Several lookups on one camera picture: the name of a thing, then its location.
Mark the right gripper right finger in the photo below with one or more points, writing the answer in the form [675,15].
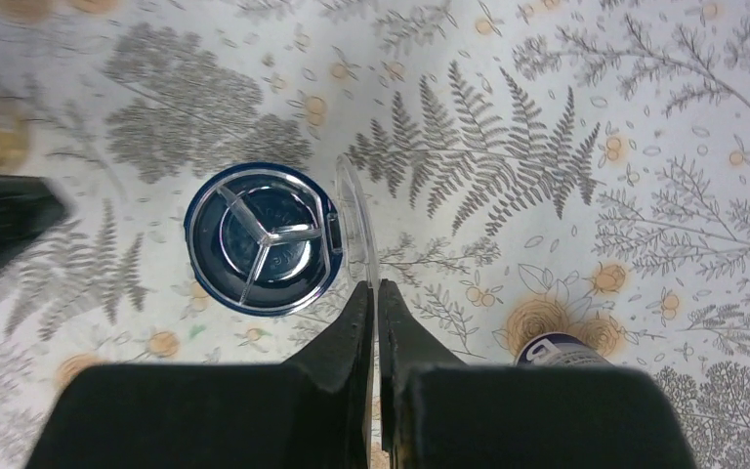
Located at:
[440,412]

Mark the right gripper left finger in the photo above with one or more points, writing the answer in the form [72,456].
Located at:
[309,411]

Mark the round blue pill organizer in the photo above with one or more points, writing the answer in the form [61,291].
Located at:
[266,240]

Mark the floral table mat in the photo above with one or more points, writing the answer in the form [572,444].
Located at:
[582,165]

